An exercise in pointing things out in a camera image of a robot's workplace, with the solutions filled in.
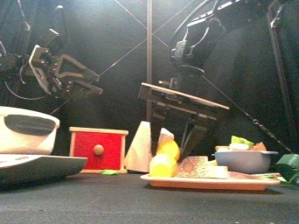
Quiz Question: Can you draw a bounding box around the small green toy piece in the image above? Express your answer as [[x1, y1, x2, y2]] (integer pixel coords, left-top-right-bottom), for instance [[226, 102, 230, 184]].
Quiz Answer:
[[100, 169, 120, 176]]

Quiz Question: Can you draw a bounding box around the grey toy cooker base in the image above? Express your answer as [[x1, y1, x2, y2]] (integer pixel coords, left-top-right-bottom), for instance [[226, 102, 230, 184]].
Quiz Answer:
[[0, 153, 89, 186]]

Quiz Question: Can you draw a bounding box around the yellow toy corn bottom half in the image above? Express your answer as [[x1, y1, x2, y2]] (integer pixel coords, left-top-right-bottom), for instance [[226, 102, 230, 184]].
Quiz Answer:
[[148, 153, 178, 179]]

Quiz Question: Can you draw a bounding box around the pink plastic tray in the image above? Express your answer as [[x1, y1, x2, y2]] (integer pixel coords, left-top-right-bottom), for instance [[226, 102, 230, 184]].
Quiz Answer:
[[138, 171, 281, 192]]

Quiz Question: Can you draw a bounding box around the grey toy cooking pot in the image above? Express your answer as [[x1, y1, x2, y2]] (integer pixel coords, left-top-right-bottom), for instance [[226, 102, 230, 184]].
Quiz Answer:
[[209, 150, 280, 175]]

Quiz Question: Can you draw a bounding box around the yellow toy corn half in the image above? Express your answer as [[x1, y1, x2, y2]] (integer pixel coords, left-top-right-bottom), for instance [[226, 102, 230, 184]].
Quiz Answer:
[[156, 139, 181, 162], [148, 153, 178, 179]]

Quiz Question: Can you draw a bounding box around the pink toy ham slice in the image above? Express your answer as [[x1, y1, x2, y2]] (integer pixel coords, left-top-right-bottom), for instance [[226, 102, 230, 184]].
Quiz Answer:
[[228, 171, 273, 180]]

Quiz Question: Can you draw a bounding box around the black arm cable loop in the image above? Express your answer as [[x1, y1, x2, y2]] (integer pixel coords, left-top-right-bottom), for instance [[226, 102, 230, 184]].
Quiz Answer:
[[2, 80, 46, 102]]

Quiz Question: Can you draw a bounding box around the yellow toy corn top half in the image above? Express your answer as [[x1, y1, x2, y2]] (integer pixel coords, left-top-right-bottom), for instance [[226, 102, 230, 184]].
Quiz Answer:
[[156, 139, 181, 162]]

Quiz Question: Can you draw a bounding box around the green toy leaf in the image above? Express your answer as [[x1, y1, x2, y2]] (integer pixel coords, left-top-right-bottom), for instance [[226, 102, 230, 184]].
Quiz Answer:
[[274, 153, 299, 186]]

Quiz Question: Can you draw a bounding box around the red wooden drawer box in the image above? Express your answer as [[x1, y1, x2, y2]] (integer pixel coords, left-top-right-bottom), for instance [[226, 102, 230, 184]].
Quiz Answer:
[[67, 126, 129, 175]]

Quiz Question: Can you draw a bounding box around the brown toy bread slice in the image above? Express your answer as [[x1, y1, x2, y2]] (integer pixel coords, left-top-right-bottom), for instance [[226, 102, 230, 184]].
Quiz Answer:
[[173, 155, 210, 179]]

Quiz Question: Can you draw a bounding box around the vertical metal frame pole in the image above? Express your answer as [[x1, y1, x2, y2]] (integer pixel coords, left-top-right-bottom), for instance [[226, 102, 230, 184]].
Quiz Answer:
[[144, 0, 154, 123]]

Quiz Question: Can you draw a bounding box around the white toy food piece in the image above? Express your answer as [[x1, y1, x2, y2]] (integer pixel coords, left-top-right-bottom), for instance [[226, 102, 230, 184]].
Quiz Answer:
[[228, 142, 250, 152]]

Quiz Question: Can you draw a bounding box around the green toy vegetable piece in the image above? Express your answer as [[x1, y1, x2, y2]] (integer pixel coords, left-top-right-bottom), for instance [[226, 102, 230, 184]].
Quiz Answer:
[[229, 135, 256, 147]]

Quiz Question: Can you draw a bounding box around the brown toy food piece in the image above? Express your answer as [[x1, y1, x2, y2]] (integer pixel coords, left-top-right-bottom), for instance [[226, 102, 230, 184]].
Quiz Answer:
[[249, 141, 268, 152]]

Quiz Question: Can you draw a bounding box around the pale toy cheese block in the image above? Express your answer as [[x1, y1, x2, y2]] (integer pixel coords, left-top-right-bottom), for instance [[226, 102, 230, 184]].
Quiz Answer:
[[206, 164, 230, 179]]

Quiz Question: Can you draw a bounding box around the white toy cooker pot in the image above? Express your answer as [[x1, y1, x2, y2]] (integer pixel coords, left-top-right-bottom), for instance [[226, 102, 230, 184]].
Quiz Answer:
[[0, 106, 61, 156]]

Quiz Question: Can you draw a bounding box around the metal frame side post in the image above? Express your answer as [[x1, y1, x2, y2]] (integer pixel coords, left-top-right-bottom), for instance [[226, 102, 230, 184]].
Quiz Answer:
[[265, 0, 297, 152]]

